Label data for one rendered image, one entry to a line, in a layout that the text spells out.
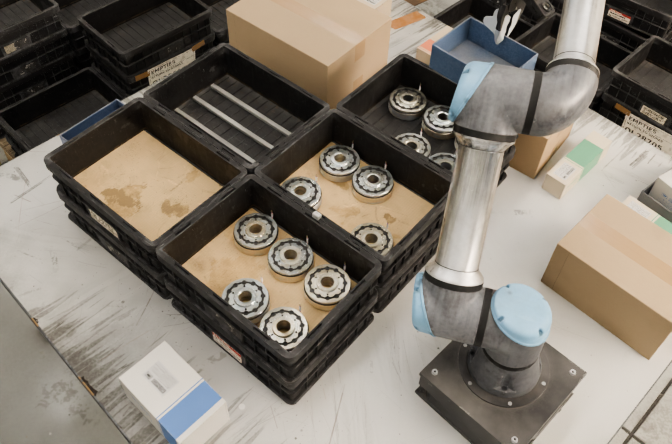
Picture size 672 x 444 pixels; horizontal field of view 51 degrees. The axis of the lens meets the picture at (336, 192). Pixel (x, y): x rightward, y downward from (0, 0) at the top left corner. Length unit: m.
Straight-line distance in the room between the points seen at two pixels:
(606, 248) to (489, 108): 0.59
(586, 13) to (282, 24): 1.01
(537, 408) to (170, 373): 0.76
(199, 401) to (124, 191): 0.58
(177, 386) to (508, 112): 0.86
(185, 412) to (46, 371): 1.11
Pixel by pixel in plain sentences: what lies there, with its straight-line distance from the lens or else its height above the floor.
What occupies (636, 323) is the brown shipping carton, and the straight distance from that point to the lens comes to 1.75.
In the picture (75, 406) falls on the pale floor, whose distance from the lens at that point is 2.48.
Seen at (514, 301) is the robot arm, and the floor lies 1.03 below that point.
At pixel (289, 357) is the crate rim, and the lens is 1.39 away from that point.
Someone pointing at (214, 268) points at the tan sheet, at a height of 0.83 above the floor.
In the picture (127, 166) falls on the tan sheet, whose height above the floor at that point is 0.83.
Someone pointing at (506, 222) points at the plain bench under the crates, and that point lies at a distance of 1.93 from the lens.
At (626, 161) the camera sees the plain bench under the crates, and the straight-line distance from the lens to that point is 2.20.
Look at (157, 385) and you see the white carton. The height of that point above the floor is 0.79.
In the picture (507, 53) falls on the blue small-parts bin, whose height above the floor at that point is 1.09.
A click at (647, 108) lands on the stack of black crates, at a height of 0.52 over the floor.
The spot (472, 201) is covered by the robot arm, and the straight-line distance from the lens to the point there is 1.32.
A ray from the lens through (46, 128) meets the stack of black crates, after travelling 2.88.
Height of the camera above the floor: 2.17
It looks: 50 degrees down
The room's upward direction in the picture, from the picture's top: 3 degrees clockwise
